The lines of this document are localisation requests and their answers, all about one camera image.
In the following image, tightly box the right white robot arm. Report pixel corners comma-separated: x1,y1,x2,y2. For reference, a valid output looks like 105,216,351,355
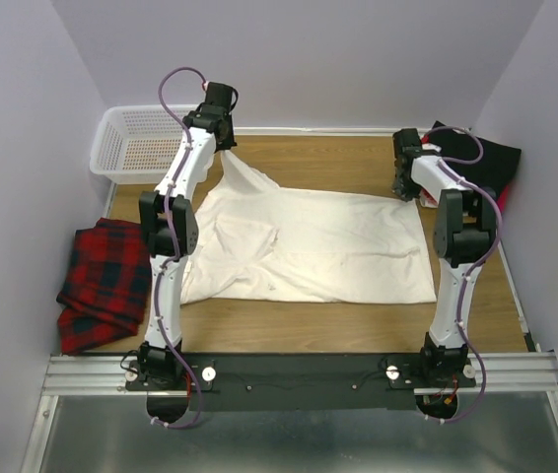
393,128,502,387

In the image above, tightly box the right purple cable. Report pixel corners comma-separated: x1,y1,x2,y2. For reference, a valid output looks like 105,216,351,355
419,126,505,428

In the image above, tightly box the white t shirt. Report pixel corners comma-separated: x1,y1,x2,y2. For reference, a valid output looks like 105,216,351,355
181,152,436,304

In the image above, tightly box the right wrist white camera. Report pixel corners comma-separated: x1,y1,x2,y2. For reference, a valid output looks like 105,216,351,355
422,143,442,155

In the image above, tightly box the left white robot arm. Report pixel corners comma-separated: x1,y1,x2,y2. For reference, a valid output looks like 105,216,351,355
138,82,239,389

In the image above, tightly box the red plaid folded shirt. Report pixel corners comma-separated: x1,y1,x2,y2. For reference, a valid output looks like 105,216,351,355
56,218,152,355

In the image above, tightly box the white perforated plastic basket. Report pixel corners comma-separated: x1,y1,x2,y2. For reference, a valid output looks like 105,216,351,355
89,104,185,185

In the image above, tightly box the aluminium frame rail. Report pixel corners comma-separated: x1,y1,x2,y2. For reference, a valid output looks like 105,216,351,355
41,352,558,396

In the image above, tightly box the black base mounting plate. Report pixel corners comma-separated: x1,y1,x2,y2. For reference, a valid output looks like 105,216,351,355
122,349,480,418

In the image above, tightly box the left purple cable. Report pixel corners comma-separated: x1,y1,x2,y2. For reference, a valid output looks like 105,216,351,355
148,66,211,433

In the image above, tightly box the purple cable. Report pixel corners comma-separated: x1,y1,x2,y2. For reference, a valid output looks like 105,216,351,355
148,66,211,433
419,126,505,428

